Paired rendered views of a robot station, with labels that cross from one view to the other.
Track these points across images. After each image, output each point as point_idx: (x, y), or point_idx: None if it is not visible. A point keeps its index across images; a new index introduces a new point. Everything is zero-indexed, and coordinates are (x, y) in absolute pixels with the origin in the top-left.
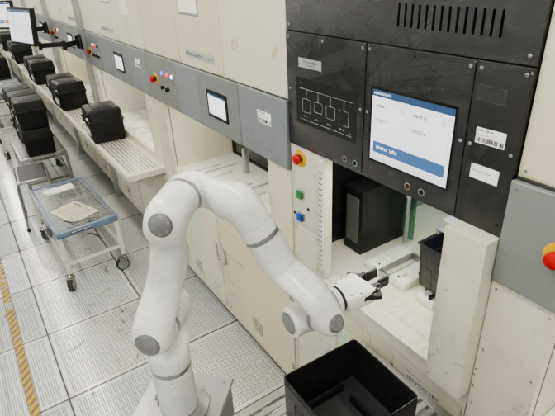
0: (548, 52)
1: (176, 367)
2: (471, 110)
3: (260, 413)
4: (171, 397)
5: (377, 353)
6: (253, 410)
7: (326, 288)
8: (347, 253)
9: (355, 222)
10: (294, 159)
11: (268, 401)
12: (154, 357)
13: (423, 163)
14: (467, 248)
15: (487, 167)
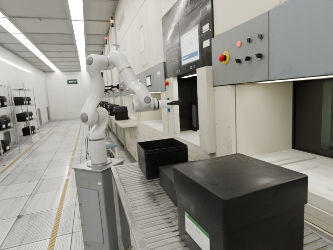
0: None
1: (96, 135)
2: (200, 22)
3: (129, 165)
4: (93, 151)
5: (190, 156)
6: (126, 164)
7: (145, 87)
8: (192, 132)
9: (194, 116)
10: (165, 83)
11: (134, 163)
12: (89, 132)
13: (193, 54)
14: (201, 73)
15: (206, 39)
